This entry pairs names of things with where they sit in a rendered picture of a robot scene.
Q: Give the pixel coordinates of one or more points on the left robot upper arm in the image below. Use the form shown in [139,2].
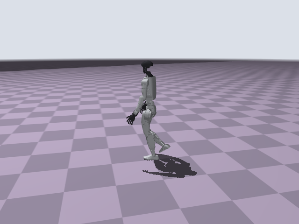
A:
[144,83]

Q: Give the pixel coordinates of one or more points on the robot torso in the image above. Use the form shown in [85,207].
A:
[151,93]

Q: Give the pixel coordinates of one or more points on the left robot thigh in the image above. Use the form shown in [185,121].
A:
[146,115]

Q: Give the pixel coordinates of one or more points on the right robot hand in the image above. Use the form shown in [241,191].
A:
[143,107]

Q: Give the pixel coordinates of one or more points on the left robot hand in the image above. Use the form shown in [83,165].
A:
[131,118]

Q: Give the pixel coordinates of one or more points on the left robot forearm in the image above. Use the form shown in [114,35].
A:
[139,106]

